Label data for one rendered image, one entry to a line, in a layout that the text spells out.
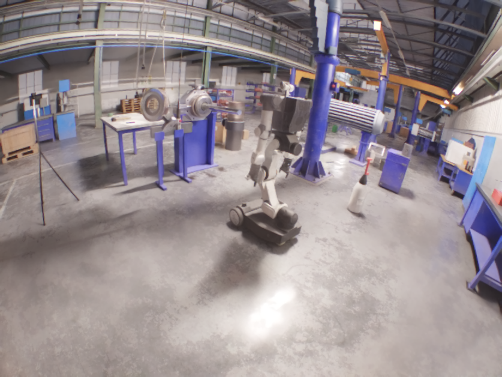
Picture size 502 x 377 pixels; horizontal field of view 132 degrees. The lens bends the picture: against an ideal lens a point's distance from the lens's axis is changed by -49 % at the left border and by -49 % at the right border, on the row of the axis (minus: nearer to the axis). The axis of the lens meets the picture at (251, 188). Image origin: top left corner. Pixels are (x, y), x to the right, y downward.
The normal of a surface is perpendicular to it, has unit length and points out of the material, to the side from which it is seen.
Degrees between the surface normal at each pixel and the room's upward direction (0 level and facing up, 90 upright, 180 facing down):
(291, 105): 90
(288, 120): 90
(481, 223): 90
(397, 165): 90
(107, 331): 0
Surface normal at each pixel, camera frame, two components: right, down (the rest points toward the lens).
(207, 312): 0.10, -0.89
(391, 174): -0.70, 0.25
